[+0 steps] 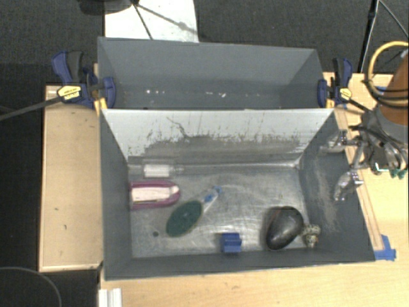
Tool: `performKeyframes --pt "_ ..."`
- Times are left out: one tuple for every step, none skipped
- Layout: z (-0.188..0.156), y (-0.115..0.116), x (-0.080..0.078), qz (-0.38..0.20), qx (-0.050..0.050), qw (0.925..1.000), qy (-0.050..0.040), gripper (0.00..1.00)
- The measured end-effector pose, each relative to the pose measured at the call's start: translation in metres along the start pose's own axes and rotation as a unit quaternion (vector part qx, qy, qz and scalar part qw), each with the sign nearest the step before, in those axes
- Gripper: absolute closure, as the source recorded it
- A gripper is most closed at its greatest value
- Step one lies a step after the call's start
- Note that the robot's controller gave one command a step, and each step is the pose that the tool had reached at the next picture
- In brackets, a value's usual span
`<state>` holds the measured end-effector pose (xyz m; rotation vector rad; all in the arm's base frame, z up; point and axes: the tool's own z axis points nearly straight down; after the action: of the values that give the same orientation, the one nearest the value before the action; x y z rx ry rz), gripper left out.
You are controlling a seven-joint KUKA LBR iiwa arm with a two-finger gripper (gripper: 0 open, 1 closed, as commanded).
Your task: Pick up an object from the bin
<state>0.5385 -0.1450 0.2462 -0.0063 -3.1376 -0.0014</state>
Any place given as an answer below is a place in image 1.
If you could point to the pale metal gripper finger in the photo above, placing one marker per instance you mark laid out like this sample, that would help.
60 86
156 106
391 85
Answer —
345 184
335 144

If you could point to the black oval object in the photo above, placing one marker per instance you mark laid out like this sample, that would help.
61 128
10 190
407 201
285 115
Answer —
284 229

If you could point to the small blue block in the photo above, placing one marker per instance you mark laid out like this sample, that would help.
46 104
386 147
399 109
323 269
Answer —
230 242

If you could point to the grey metal bin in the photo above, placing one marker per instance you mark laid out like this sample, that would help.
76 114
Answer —
223 75

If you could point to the clear tube white label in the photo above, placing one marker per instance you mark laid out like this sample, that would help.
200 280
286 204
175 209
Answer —
156 170

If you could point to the purple and white case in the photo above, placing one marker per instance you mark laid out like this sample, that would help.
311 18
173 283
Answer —
153 195

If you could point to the pale wood board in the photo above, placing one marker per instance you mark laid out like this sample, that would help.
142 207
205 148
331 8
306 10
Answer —
70 187

